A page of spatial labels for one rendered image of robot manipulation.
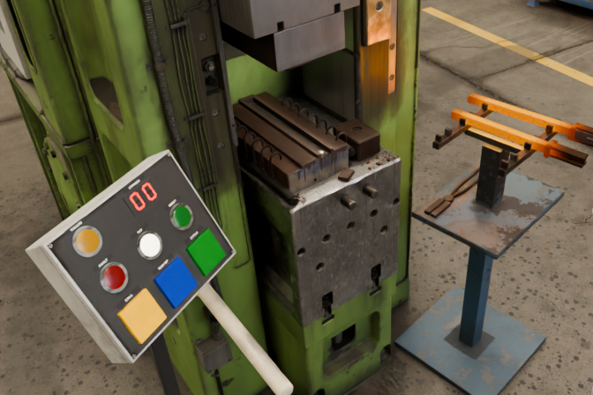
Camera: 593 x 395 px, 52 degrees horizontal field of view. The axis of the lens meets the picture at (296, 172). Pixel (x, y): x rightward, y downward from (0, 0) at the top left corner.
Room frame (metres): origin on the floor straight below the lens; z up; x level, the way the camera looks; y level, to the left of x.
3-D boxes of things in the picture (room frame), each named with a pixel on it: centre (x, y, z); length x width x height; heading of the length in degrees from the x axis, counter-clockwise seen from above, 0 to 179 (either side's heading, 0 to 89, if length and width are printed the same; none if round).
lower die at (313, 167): (1.51, 0.05, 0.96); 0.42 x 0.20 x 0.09; 32
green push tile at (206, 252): (0.98, 0.21, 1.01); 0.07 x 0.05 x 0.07; 147
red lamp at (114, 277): (0.84, 0.36, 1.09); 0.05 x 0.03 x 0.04; 122
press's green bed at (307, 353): (1.55, 0.01, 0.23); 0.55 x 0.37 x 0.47; 32
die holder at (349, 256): (1.55, 0.01, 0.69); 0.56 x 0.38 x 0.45; 32
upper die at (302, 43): (1.51, 0.05, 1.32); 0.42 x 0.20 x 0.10; 32
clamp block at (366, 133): (1.47, -0.18, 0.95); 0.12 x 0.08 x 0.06; 32
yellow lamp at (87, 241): (0.86, 0.39, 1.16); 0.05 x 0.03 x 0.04; 122
